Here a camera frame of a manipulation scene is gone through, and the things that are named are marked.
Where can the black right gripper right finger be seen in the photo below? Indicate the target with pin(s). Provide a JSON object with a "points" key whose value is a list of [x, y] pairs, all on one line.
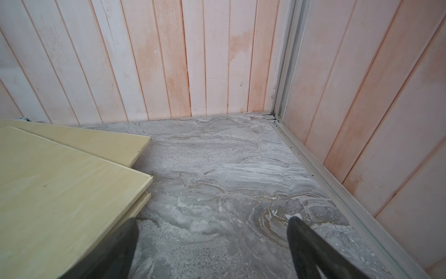
{"points": [[313, 257]]}

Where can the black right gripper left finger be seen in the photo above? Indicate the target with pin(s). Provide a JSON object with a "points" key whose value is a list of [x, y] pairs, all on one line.
{"points": [[112, 258]]}

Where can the plywood board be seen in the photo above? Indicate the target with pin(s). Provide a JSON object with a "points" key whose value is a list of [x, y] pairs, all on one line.
{"points": [[57, 203], [120, 148], [135, 208]]}

